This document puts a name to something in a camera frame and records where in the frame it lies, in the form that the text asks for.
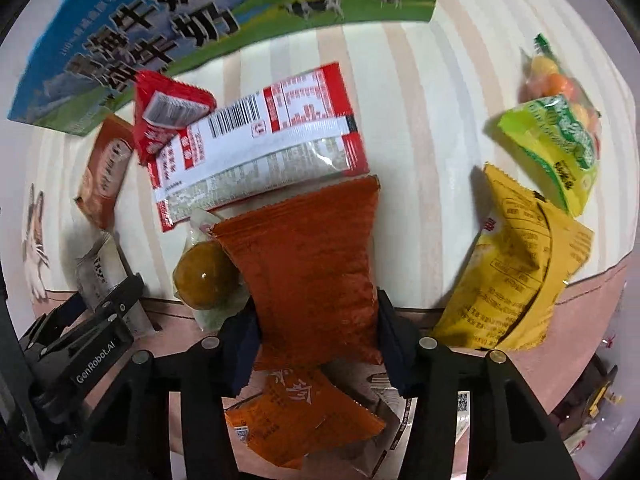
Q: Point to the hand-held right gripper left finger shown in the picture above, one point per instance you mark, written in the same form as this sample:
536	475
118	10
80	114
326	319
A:
241	352

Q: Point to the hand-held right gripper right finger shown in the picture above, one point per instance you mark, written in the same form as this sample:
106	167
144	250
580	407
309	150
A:
395	345

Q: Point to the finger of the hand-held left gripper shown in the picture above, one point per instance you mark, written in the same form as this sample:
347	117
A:
124	292

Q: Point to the grey white snack packet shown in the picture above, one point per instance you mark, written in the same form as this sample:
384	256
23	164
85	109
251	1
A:
100	270

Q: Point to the dark orange snack packet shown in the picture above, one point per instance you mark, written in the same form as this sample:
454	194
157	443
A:
305	270

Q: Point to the small red snack packet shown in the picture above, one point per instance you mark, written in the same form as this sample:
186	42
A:
150	135

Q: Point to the bright orange snack packet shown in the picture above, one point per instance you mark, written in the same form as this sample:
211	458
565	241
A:
295	420

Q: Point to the brown snack packet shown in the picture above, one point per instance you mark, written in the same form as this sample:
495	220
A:
105	170

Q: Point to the yellow snack packet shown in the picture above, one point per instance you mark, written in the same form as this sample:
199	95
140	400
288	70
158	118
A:
500	270

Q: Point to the large red white snack packet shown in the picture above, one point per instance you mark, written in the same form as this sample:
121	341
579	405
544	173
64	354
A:
260	160

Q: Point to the yellow black object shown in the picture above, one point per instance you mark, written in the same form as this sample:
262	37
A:
605	395

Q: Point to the striped cat print tablecloth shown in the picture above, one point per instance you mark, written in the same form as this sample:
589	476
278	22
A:
425	110

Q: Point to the green snack packet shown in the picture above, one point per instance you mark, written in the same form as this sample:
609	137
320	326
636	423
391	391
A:
545	145

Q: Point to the blue green milk carton box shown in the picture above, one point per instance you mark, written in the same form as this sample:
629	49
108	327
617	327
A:
125	25

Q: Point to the clear colourful candy bag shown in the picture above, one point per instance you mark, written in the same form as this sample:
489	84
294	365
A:
545	75

